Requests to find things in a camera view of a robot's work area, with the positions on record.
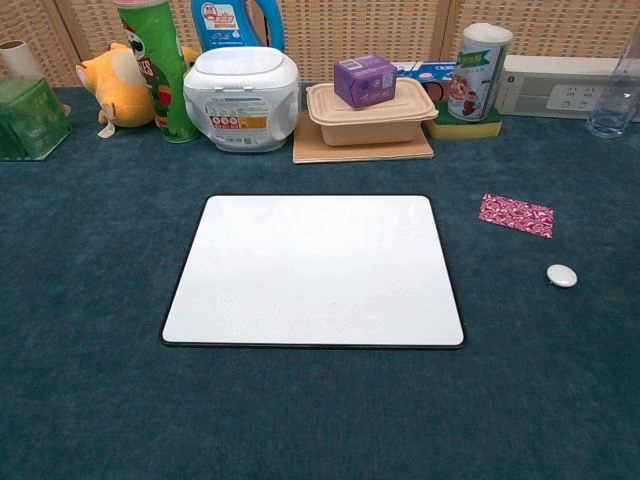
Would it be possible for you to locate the white round disc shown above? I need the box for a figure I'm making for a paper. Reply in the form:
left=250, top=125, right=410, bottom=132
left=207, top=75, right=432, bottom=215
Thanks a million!
left=545, top=263, right=579, bottom=289

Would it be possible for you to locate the white rectangular board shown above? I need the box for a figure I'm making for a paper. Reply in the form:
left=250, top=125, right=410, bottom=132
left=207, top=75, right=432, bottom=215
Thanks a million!
left=160, top=194, right=465, bottom=350

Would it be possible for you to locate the thin tan cutting board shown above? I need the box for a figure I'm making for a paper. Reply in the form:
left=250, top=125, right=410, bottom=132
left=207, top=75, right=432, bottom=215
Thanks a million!
left=292, top=110, right=435, bottom=165

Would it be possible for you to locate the beige lunch box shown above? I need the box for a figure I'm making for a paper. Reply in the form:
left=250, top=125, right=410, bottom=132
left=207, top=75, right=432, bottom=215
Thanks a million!
left=305, top=77, right=440, bottom=148

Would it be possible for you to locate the white wet wipes container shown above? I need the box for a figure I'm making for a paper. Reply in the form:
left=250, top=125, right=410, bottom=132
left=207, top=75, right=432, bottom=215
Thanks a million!
left=182, top=47, right=302, bottom=154

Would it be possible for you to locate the purple carton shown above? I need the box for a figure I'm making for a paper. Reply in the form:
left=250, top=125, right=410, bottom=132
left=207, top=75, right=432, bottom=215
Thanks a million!
left=333, top=53, right=399, bottom=110

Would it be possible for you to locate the yellow green sponge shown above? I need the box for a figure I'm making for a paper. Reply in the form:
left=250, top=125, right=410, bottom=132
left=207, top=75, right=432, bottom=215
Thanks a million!
left=424, top=102, right=504, bottom=141

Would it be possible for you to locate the blue toothpaste box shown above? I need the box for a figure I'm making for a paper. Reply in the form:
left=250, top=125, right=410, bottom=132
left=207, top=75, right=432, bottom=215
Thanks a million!
left=389, top=60, right=459, bottom=86

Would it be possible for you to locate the woven folding screen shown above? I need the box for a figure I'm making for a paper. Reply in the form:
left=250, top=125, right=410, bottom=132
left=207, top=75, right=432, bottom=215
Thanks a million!
left=0, top=0, right=640, bottom=89

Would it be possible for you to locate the teal table cloth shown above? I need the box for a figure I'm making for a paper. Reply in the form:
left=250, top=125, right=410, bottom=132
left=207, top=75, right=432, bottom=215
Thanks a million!
left=0, top=82, right=640, bottom=480

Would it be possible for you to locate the green chips can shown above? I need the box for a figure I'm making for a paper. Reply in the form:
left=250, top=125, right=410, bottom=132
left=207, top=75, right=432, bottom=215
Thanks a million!
left=115, top=0, right=201, bottom=145

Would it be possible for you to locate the blue detergent bottle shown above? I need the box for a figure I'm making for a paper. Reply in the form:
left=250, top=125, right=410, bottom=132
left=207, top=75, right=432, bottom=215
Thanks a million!
left=190, top=0, right=286, bottom=54

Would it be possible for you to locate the yellow plush toy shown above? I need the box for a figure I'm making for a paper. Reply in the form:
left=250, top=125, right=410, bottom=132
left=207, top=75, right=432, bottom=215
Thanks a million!
left=75, top=42, right=201, bottom=140

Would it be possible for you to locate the white rectangular box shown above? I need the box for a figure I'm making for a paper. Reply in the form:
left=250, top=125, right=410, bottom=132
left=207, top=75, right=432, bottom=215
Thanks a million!
left=494, top=54, right=640, bottom=121

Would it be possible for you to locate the green transparent tea box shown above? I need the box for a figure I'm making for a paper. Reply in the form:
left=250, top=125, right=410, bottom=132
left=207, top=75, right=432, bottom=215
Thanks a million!
left=0, top=77, right=73, bottom=162

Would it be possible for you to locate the clear plastic bottle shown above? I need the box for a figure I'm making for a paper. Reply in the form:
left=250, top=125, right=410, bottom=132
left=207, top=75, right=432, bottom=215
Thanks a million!
left=585, top=0, right=640, bottom=139

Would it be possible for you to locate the cardboard tube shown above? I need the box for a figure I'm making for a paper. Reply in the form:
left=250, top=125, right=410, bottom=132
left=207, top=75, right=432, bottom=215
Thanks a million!
left=0, top=39, right=42, bottom=80

